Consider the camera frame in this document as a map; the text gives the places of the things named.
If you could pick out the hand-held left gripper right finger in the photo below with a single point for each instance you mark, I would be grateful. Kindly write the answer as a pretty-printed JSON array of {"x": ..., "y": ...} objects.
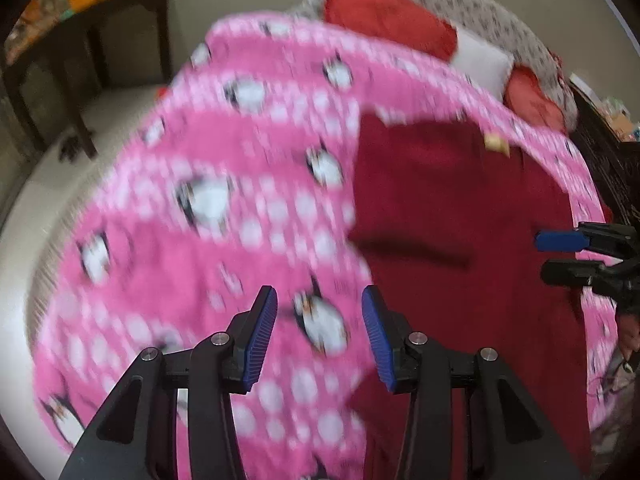
[{"x": 376, "y": 330}]

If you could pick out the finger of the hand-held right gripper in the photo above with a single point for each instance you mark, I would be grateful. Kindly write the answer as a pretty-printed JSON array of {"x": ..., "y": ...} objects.
[
  {"x": 565, "y": 272},
  {"x": 555, "y": 240}
]

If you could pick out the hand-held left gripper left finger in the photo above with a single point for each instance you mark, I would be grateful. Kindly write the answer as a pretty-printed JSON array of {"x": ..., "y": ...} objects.
[{"x": 261, "y": 330}]

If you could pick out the dark red garment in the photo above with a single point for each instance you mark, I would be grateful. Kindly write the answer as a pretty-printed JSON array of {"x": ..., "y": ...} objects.
[{"x": 450, "y": 200}]

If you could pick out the dark carved wooden sideboard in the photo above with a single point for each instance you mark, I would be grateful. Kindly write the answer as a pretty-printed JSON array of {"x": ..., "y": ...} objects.
[{"x": 610, "y": 170}]

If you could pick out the pink penguin print blanket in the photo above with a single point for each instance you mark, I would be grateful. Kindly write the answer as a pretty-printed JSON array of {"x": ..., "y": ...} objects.
[{"x": 200, "y": 260}]

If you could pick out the small red heart pillow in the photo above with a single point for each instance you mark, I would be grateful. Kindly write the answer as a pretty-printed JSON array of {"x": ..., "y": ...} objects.
[{"x": 532, "y": 100}]

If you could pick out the white pillow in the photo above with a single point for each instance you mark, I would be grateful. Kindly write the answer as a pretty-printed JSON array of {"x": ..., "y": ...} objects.
[{"x": 482, "y": 62}]

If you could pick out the grey floral headboard cushion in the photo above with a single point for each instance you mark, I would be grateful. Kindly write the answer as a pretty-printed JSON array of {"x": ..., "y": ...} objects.
[{"x": 475, "y": 0}]

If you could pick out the dark shoe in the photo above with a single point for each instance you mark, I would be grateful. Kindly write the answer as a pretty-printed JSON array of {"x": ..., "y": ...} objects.
[
  {"x": 65, "y": 150},
  {"x": 80, "y": 142}
]

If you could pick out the large red heart pillow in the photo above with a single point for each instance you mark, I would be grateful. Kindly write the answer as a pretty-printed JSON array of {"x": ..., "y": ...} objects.
[{"x": 390, "y": 10}]

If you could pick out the dark wooden side table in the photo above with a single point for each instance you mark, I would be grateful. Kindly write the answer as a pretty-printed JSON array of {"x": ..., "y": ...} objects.
[{"x": 100, "y": 25}]

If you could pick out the printed cardboard box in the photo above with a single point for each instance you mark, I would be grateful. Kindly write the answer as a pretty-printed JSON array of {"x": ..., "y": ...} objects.
[{"x": 35, "y": 30}]

